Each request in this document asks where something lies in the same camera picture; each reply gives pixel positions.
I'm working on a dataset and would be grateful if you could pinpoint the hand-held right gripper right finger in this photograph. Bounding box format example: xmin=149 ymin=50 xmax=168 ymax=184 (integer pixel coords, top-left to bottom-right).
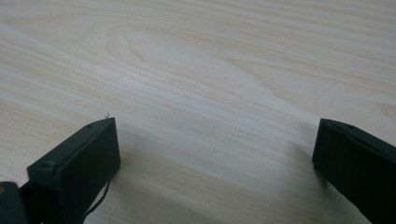
xmin=312 ymin=118 xmax=396 ymax=224

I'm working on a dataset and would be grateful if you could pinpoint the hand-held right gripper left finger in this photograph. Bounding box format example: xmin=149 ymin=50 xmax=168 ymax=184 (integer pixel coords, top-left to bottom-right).
xmin=18 ymin=117 xmax=121 ymax=224

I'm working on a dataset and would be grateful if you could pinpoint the thin black wire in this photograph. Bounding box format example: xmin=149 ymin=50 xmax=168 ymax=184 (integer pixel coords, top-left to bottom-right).
xmin=83 ymin=180 xmax=112 ymax=219

